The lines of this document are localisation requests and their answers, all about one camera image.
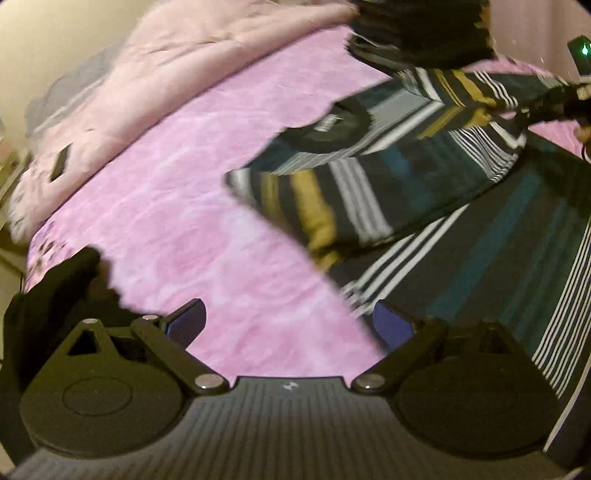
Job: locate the pink floral bed blanket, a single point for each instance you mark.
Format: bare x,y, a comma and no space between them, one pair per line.
194,194

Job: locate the small dark flat device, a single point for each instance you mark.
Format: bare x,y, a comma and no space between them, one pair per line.
61,164

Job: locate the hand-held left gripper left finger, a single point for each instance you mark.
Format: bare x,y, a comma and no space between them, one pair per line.
187,319

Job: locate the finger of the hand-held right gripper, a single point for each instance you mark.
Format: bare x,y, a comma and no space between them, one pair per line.
558,101

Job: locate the grey pillow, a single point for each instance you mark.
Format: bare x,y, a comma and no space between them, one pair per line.
69,92

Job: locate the striped knit shirt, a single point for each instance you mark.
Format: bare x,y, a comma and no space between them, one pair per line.
415,194

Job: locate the black ribbed knit cloth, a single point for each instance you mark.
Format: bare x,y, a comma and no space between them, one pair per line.
415,32

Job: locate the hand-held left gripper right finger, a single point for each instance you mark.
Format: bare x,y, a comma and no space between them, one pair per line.
392,321

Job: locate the light pink comforter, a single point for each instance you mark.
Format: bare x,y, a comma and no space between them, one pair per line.
138,69

